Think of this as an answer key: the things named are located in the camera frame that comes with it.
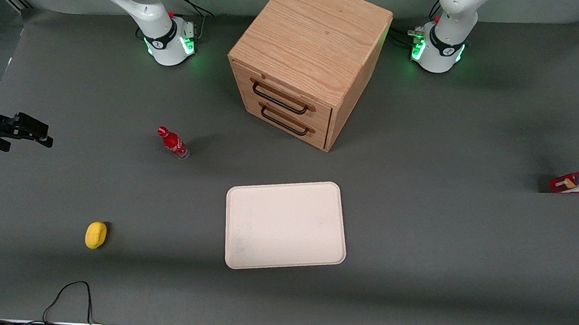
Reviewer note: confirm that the red cookie box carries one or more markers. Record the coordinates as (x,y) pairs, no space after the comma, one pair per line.
(578,183)

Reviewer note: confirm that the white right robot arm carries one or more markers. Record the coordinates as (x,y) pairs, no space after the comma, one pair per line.
(149,6)

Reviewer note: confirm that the beige plastic tray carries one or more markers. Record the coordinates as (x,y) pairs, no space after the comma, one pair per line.
(286,226)

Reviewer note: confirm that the yellow lemon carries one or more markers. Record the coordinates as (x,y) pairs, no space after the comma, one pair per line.
(95,234)

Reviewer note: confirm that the red cola bottle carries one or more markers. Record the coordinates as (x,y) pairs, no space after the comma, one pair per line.
(173,143)

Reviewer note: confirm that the wooden drawer cabinet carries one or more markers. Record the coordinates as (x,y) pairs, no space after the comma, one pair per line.
(311,40)

